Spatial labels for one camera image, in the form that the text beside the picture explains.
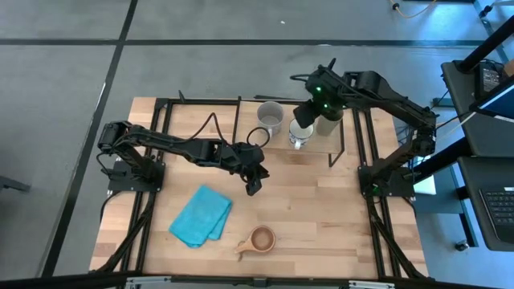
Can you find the wooden cup with handle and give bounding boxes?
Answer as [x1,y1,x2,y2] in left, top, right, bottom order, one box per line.
[235,224,277,258]

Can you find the dark desk with laptop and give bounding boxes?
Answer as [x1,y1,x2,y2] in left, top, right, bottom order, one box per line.
[440,59,514,157]

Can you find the short black pole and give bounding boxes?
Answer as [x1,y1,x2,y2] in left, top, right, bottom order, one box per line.
[411,136,473,184]

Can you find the grey ceramic mug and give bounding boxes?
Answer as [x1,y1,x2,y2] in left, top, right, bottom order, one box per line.
[256,100,285,137]

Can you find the white box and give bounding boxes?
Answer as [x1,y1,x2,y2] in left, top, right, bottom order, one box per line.
[413,158,437,196]

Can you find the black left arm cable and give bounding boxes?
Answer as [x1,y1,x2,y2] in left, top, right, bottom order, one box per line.
[188,112,271,149]

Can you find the turquoise blue cloth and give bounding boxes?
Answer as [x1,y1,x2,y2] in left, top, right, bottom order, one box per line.
[168,184,234,249]

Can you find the grey metal foot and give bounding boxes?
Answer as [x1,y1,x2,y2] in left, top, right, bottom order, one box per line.
[0,175,31,193]

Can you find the yellow cable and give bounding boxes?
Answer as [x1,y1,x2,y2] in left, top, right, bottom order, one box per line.
[389,0,439,20]

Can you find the black power adapter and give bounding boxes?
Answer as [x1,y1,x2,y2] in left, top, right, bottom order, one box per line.
[475,59,505,100]

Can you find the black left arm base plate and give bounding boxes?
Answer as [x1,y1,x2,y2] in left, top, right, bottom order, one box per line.
[107,160,166,193]

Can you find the black keyboard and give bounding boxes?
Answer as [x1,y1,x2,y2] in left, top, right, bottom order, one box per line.
[479,186,514,244]

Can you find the black crossbar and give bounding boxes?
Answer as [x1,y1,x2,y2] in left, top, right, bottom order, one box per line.
[0,269,514,289]

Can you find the dark desk with keyboard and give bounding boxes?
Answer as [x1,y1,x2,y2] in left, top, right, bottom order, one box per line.
[457,156,514,252]

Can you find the long black pole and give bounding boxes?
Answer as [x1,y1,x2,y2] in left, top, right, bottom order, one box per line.
[457,14,514,74]

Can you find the laptop with blue screen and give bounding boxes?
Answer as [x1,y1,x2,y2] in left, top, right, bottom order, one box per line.
[469,75,514,121]

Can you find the tall olive green cup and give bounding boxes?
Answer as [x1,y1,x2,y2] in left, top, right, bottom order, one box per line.
[315,108,345,136]

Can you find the white mug with blue print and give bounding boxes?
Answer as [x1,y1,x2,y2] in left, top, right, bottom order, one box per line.
[288,118,316,151]

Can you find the black aluminium table frame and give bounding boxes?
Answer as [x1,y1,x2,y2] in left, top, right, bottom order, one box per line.
[88,90,430,282]

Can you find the grey metal stand leg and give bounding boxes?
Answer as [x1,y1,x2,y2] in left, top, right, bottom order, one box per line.
[472,0,514,63]

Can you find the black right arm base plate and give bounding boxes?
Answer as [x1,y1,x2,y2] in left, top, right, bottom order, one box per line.
[357,165,415,198]

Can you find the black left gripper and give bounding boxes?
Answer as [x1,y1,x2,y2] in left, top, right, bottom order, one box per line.
[220,142,271,197]

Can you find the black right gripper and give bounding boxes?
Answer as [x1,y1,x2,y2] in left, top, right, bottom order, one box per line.
[293,66,354,129]

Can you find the wooden shelf with black legs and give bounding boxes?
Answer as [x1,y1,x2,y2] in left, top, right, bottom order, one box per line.
[231,95,347,168]

